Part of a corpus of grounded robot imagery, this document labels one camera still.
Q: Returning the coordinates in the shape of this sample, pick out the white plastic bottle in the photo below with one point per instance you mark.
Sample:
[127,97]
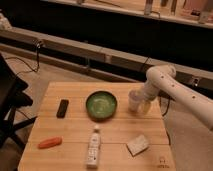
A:
[94,148]

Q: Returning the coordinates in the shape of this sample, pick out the black remote control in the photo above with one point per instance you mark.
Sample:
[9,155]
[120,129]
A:
[62,108]

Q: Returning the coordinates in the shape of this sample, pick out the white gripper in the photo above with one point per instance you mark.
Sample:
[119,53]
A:
[148,92]

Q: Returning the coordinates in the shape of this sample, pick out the black office chair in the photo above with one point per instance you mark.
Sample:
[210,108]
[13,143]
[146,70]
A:
[12,97]

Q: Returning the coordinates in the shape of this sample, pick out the orange carrot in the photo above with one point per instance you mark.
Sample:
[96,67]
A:
[50,142]

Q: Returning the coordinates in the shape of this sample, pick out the white ceramic cup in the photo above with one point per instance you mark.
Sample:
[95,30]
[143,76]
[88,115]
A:
[134,100]

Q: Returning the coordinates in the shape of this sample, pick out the long metal rail beam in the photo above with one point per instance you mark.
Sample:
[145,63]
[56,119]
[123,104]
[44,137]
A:
[105,55]

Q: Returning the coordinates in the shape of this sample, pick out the white sponge block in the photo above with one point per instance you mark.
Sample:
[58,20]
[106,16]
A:
[137,145]

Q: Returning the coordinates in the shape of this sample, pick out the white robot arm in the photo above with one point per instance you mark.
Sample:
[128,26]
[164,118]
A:
[161,78]

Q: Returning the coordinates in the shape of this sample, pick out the green ceramic bowl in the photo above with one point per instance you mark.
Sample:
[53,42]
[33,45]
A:
[101,105]

